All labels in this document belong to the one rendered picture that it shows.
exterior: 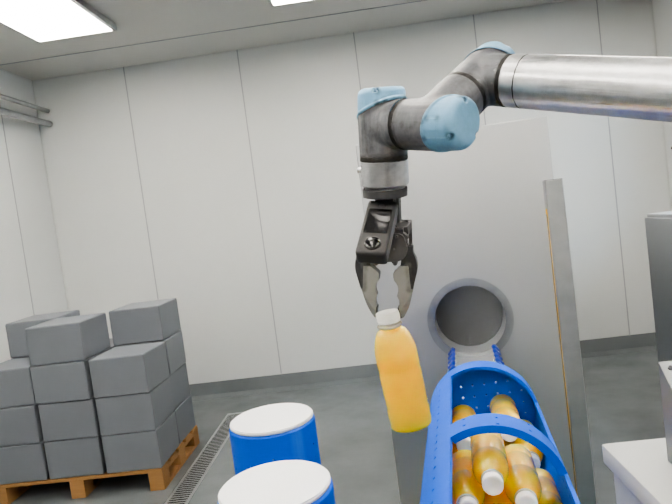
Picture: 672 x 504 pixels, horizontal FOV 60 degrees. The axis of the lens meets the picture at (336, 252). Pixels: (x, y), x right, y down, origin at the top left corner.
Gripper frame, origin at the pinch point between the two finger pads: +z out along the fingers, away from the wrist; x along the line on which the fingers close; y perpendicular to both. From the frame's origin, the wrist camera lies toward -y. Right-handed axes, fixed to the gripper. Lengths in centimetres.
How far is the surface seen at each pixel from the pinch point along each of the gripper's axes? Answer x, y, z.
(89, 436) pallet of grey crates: 241, 209, 173
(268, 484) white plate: 36, 27, 56
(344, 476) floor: 70, 228, 200
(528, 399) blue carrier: -27, 59, 46
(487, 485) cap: -15.9, 6.5, 35.8
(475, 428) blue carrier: -13.7, 14.5, 29.2
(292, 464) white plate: 33, 38, 58
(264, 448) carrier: 50, 59, 68
